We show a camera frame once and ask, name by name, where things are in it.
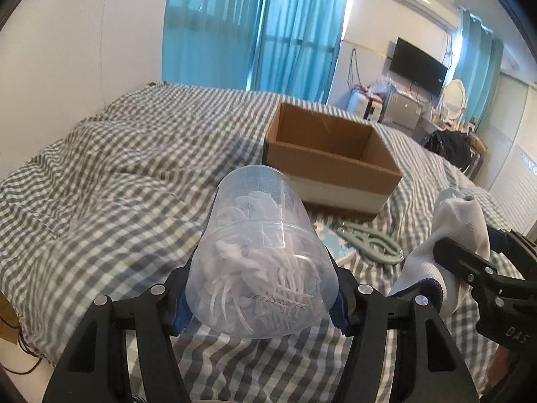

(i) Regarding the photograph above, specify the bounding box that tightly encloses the white air conditioner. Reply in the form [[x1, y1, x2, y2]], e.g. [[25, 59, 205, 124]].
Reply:
[[395, 0, 460, 33]]

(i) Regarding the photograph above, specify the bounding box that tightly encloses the white dressing table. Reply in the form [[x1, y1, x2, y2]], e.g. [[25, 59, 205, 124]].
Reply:
[[411, 115, 488, 154]]

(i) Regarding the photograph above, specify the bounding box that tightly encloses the black jacket on chair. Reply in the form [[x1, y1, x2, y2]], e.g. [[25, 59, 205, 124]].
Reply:
[[422, 130, 472, 171]]

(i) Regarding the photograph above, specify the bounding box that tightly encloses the grey white sock bundle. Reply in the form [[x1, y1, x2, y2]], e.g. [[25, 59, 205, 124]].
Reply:
[[389, 188, 491, 319]]

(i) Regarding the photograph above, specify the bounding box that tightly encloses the blue side window curtain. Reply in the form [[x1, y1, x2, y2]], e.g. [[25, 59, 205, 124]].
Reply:
[[453, 10, 504, 127]]

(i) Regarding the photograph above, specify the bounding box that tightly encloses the silver mini fridge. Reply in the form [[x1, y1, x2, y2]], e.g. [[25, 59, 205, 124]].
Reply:
[[382, 91, 422, 131]]

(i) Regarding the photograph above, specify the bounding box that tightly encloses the blue curtain right panel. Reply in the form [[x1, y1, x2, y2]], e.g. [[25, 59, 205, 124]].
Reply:
[[251, 0, 347, 103]]

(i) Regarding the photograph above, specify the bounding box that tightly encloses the black wall television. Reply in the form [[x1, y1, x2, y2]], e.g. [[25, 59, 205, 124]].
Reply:
[[390, 37, 448, 97]]

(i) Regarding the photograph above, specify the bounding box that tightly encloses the white oval mirror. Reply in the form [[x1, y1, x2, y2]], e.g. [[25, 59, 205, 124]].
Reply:
[[441, 79, 466, 120]]

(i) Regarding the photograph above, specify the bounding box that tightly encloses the blue curtain left panel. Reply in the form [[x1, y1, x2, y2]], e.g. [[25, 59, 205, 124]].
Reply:
[[162, 0, 259, 89]]

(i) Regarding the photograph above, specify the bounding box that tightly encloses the white suitcase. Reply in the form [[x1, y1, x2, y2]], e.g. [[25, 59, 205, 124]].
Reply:
[[347, 90, 383, 122]]

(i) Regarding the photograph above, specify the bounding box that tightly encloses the grey checked bed cover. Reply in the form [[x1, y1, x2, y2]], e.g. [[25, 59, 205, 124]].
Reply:
[[0, 82, 525, 403]]

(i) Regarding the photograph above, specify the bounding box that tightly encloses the brown cardboard box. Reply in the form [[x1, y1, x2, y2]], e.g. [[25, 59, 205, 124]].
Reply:
[[262, 103, 402, 221]]

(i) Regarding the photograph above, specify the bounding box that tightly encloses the plastic bag on fridge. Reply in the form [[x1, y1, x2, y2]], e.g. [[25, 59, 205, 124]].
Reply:
[[369, 77, 396, 100]]

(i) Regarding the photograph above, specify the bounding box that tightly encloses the white louvred wardrobe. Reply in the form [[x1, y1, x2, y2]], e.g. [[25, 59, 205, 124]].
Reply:
[[476, 74, 536, 236]]

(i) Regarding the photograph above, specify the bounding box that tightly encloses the blue curtain panel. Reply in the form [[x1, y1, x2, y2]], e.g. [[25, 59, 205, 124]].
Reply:
[[251, 0, 347, 103], [162, 0, 259, 89]]

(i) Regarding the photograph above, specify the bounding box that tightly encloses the clear floss pick jar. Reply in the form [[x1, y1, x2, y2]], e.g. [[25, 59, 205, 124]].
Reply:
[[186, 165, 339, 339]]

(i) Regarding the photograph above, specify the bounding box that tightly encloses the blue patterned tissue pack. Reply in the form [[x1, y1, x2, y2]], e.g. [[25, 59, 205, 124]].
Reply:
[[313, 221, 355, 264]]

